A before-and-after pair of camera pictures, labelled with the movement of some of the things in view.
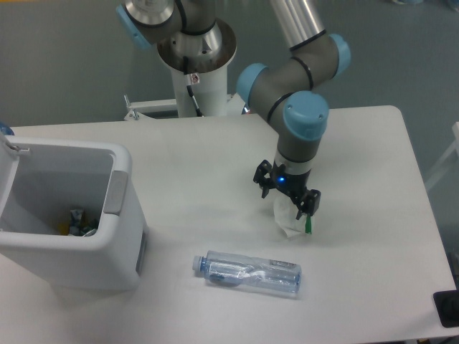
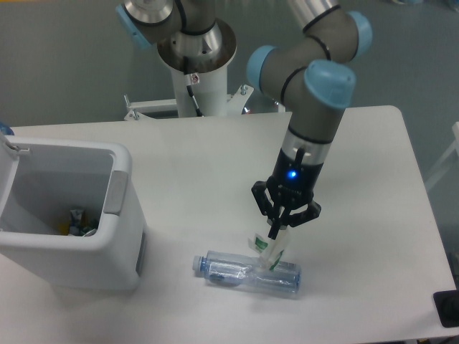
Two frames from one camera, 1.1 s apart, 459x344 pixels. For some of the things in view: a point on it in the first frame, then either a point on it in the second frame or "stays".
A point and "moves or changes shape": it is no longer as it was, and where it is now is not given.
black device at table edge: (447, 305) stays
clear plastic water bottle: (239, 270) stays
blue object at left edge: (5, 129) stays
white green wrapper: (285, 210) moves or changes shape
